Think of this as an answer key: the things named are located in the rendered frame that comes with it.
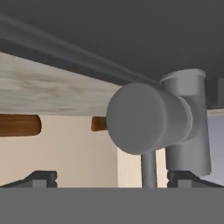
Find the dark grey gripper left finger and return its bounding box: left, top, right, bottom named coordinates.
left=0, top=170, right=58, bottom=189

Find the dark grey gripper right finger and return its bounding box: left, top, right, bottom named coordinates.
left=167, top=170, right=224, bottom=189

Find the dark grey sink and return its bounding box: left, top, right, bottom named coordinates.
left=0, top=0, right=224, bottom=110

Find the cream cupboard door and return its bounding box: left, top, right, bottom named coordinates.
left=0, top=114, right=119, bottom=189
left=116, top=147, right=169, bottom=189

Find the grey metal tap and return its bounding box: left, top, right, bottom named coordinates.
left=106, top=68, right=213, bottom=189

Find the brown wooden cupboard handle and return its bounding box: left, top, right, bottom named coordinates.
left=0, top=114, right=42, bottom=137
left=90, top=115, right=109, bottom=132

